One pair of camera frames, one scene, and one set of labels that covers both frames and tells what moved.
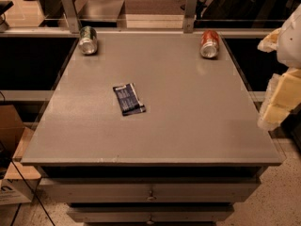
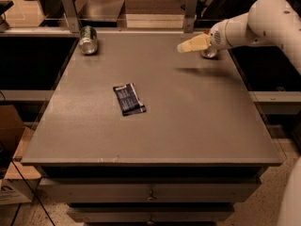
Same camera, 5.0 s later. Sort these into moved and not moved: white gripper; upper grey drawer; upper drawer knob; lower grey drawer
Moved: white gripper
Not moved: lower grey drawer; upper drawer knob; upper grey drawer
